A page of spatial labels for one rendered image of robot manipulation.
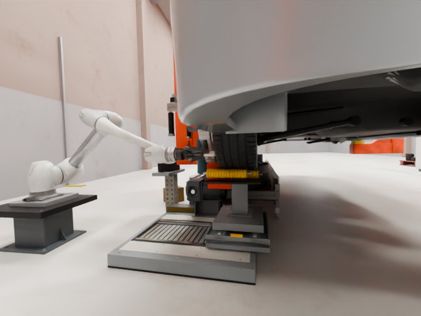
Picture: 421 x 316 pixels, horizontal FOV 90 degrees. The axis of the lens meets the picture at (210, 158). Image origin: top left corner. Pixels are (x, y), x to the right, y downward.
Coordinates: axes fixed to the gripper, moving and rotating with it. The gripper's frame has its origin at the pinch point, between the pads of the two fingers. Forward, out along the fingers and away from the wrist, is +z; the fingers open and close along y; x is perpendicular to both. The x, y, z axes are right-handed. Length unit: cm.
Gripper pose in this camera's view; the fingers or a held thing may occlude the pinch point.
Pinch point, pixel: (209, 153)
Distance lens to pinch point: 122.6
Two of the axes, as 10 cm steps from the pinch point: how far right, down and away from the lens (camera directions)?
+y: -1.7, -6.7, -7.2
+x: 1.4, -7.4, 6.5
